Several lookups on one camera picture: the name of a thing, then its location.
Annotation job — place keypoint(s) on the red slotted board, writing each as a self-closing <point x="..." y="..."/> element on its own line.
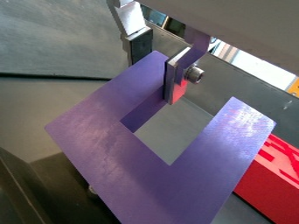
<point x="270" y="184"/>

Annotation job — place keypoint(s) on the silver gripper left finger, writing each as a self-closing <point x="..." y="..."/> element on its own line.
<point x="137" y="34"/>

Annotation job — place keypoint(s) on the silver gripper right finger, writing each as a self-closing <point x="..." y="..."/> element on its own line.
<point x="181" y="70"/>

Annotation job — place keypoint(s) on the purple U-shaped block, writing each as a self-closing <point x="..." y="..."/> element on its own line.
<point x="145" y="190"/>

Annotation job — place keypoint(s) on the black angled fixture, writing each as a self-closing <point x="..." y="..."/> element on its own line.
<point x="45" y="192"/>

